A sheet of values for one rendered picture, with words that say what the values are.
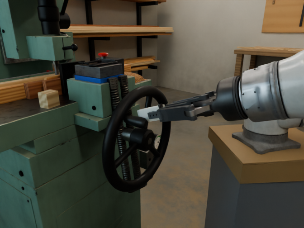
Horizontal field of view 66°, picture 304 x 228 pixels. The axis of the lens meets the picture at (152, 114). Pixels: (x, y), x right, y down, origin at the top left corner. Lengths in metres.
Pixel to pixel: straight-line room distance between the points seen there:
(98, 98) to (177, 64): 3.88
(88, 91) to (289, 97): 0.46
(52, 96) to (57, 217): 0.34
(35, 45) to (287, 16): 3.27
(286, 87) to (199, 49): 3.83
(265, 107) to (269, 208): 0.66
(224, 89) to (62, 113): 0.42
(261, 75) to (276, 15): 3.35
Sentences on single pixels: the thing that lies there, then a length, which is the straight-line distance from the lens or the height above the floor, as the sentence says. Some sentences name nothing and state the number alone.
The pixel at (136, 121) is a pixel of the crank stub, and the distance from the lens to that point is 0.51.
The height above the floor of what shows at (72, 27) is 1.11.
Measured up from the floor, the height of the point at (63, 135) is 0.82.
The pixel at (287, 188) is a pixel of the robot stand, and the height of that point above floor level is 0.57.
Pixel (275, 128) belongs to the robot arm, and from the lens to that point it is 0.93.
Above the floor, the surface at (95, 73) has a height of 0.98.
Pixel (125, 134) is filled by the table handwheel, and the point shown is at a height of 0.82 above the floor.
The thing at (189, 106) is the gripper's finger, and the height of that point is 0.97.
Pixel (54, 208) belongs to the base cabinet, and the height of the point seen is 0.62.
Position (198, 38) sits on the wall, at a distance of 4.19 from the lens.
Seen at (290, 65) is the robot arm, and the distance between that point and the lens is 0.38.
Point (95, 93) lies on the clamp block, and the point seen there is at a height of 0.93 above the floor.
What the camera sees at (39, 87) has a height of 0.93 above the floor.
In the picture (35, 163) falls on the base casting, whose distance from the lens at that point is 0.65.
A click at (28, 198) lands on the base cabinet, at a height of 0.67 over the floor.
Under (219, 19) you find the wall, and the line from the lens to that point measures 4.02.
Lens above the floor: 1.09
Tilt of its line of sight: 20 degrees down
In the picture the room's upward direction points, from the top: straight up
